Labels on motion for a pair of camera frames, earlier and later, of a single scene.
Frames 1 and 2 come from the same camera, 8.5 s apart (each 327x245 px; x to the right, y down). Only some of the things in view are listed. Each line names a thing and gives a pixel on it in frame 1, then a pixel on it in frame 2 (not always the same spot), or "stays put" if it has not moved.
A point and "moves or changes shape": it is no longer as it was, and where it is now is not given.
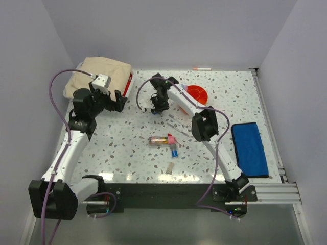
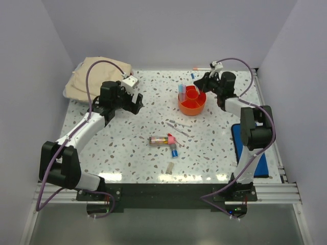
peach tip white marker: [202, 69] stays put
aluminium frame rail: [286, 193] stays put
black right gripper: [159, 109] to [202, 83]
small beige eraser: [169, 169] stays put
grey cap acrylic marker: [178, 120] moves or changes shape
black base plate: [173, 195] stays put
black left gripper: [112, 105] to [134, 108]
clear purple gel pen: [178, 129] stays put
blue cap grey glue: [174, 152] stays put
